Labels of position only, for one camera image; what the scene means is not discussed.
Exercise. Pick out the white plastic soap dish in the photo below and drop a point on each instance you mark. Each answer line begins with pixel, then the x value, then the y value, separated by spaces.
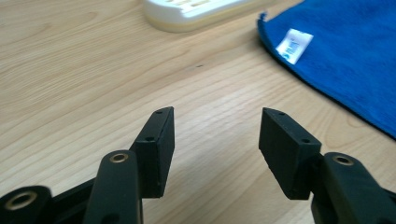
pixel 193 12

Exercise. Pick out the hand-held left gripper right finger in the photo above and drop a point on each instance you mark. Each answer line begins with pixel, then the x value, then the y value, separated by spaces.
pixel 289 152

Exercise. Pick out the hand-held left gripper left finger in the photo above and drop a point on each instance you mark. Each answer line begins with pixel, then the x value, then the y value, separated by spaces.
pixel 154 155

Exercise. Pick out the blue microfibre cloth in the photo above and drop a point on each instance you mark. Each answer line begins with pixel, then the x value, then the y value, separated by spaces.
pixel 342 53

